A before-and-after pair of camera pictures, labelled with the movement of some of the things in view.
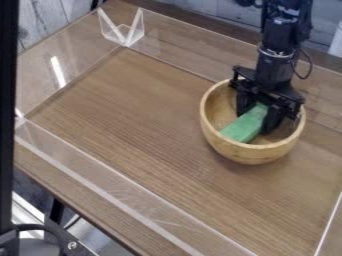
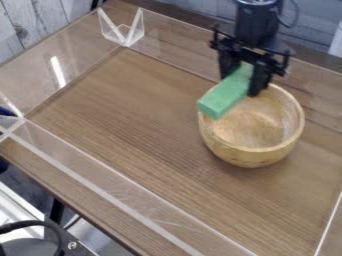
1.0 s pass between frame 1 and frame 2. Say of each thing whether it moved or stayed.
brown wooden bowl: stayed
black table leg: stayed
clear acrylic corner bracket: stayed
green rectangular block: moved
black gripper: moved
